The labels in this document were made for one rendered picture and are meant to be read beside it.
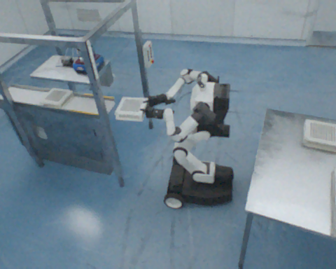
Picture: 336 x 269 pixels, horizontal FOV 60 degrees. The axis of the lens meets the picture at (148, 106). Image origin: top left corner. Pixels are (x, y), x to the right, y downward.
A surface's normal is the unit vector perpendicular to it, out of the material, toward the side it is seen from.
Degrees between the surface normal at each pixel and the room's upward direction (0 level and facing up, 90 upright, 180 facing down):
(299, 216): 0
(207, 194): 0
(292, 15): 90
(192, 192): 0
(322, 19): 90
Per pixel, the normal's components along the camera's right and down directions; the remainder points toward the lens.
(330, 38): -0.33, 0.61
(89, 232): -0.11, -0.78
